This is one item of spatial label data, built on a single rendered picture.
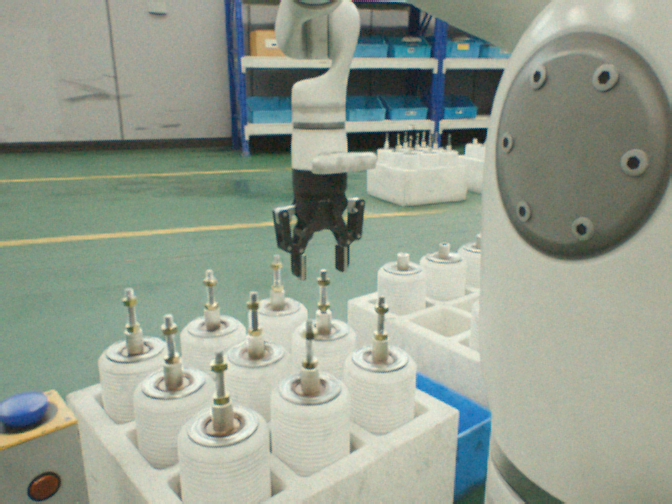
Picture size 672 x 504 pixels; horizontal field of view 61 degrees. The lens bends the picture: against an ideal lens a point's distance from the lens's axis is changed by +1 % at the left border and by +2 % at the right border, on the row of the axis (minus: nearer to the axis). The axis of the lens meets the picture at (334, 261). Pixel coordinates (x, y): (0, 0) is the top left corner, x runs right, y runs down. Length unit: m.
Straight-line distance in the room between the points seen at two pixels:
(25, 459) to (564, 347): 0.49
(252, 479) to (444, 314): 0.62
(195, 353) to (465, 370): 0.43
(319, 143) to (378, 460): 0.39
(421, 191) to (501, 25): 2.67
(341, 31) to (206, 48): 4.96
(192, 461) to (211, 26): 5.23
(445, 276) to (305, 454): 0.59
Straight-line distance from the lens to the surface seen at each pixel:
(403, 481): 0.78
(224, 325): 0.88
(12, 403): 0.60
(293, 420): 0.67
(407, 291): 1.09
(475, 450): 0.92
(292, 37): 0.73
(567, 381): 0.18
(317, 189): 0.74
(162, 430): 0.72
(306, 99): 0.74
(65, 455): 0.59
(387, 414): 0.76
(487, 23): 0.29
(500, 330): 0.20
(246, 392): 0.76
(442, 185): 3.01
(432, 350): 1.01
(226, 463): 0.61
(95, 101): 5.65
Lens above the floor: 0.60
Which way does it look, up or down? 18 degrees down
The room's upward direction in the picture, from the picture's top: straight up
